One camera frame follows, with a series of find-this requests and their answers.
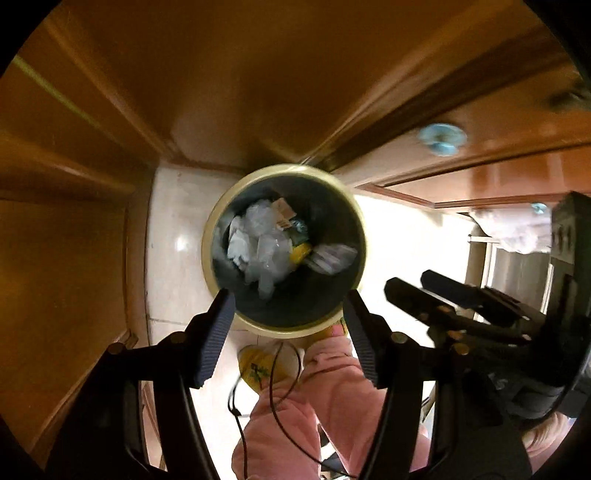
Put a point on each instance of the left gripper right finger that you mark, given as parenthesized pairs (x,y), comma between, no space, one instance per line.
(473,436)

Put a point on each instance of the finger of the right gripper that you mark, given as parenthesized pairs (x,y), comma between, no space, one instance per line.
(496,307)
(443,321)

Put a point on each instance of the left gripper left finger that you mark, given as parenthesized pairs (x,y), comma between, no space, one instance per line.
(102,435)

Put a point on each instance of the strawberry milk carton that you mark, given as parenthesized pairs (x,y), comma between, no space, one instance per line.
(331,259)

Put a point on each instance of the yellow rimmed trash bin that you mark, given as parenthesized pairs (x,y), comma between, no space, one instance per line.
(315,208)

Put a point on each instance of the clear plastic bag trash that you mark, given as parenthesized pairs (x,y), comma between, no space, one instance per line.
(259,248)

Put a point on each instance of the stainless steel appliance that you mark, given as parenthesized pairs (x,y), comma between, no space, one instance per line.
(524,277)

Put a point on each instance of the yellow snack packet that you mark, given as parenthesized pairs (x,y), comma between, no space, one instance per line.
(299,253)

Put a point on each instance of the pink trouser leg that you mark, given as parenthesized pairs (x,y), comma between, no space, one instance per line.
(331,396)

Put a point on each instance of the wooden cabinet door right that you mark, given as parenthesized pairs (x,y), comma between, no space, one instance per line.
(529,141)

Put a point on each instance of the yellow embroidered left slipper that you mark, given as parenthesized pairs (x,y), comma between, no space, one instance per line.
(260,365)

